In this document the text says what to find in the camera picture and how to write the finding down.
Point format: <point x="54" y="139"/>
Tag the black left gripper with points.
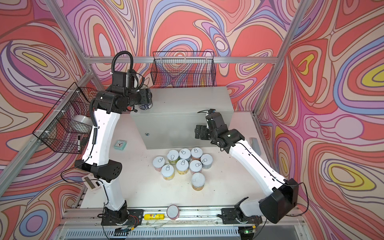
<point x="146" y="96"/>

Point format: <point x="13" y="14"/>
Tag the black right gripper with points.
<point x="203" y="130"/>

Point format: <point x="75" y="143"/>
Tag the dark blue tin can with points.
<point x="146" y="99"/>

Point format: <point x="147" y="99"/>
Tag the yellow green can plastic lid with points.
<point x="198" y="181"/>

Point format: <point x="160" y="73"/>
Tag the yellow can pull tab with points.
<point x="168" y="172"/>

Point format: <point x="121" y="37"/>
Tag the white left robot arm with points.
<point x="105" y="111"/>

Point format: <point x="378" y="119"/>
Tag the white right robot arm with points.
<point x="281" y="195"/>

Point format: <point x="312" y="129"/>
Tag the orange pink can pull tab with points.
<point x="196" y="153"/>

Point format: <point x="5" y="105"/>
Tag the teal can far right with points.
<point x="207" y="161"/>

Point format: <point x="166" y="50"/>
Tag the teal can pull tab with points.
<point x="185" y="154"/>

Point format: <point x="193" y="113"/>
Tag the pink can fruit print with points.
<point x="195" y="166"/>

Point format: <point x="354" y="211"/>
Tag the grey metal cabinet box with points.
<point x="170" y="123"/>

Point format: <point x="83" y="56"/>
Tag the yellow can centre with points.
<point x="182" y="166"/>

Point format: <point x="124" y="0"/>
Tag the mint green alarm clock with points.
<point x="120" y="145"/>

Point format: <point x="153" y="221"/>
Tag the green can pull tab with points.
<point x="173" y="156"/>

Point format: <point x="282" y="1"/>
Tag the white roll in basket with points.
<point x="81" y="124"/>

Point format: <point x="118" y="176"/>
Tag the black marker in basket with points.
<point x="79" y="147"/>

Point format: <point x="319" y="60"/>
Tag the pink can front left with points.
<point x="158" y="163"/>

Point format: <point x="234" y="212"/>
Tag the pink calculator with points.
<point x="91" y="182"/>

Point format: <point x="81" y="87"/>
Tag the black wire basket back wall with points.
<point x="183" y="69"/>

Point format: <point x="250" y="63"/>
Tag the black wire basket wall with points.
<point x="54" y="130"/>
<point x="183" y="69"/>

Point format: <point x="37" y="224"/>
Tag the black wire basket left wall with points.
<point x="54" y="130"/>

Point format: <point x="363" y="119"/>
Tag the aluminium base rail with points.
<point x="193" y="223"/>

